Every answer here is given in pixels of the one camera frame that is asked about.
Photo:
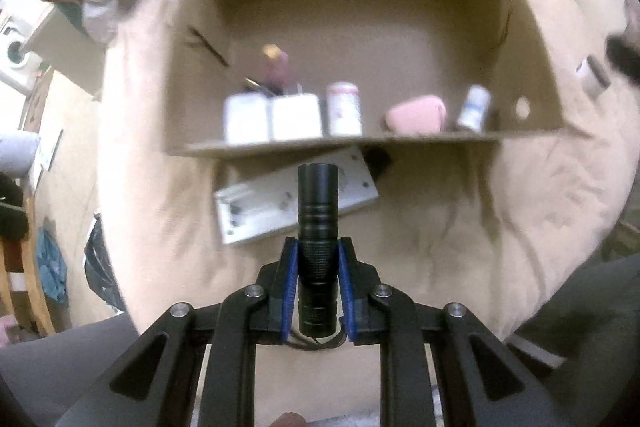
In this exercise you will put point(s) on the purple perfume bottle gold cap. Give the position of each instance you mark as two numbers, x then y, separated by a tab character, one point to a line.
276	69

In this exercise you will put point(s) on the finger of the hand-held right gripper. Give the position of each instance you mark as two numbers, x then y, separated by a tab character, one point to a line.
624	52

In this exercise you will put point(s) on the cardboard box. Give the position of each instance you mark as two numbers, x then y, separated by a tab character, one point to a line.
360	22

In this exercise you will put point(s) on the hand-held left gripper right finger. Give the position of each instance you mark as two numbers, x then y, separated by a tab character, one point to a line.
347	294

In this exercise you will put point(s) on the person's left hand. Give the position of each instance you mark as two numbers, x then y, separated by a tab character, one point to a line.
287	420

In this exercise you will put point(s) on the blue cloth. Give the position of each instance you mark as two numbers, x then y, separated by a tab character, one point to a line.
50	267

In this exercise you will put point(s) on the grey metal plate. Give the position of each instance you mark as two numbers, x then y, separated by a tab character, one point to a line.
295	202

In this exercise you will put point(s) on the person's left leg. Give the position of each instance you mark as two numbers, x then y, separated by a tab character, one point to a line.
55	372

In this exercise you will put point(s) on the grey rolled cushion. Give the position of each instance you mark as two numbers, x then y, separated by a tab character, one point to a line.
17	154

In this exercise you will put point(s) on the grey bedside table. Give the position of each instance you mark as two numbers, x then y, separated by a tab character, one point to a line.
65	52

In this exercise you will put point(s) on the white charger cube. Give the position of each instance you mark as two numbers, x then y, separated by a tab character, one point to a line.
296	118

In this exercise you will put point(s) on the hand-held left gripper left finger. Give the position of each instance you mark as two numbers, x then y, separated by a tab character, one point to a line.
290	289

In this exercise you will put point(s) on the white earbuds case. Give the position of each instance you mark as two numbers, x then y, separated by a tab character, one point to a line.
246	119

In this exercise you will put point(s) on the black power plug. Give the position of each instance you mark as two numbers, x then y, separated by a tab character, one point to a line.
377	160

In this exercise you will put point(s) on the small white pill bottle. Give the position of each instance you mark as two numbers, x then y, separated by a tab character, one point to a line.
473	108

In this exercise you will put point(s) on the white washing machine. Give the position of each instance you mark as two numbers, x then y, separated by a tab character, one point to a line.
15	52

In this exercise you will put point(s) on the white bottle with red label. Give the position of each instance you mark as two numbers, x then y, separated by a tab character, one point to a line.
344	109

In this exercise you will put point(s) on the white jar with brown lid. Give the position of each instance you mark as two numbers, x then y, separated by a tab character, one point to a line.
590	74

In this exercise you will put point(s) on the wooden chair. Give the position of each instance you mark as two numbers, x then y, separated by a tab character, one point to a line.
30	287

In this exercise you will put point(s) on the person's leg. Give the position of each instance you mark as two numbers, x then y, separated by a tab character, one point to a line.
55	372
590	332

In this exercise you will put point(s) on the person's right leg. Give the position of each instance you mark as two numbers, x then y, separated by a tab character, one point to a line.
590	332

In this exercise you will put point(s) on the black jacket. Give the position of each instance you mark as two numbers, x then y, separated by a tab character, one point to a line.
10	207

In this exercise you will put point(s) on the black plastic bag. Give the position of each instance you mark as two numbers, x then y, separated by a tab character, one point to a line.
102	267

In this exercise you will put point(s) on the pale booklet on floor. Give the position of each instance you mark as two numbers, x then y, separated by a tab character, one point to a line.
50	157

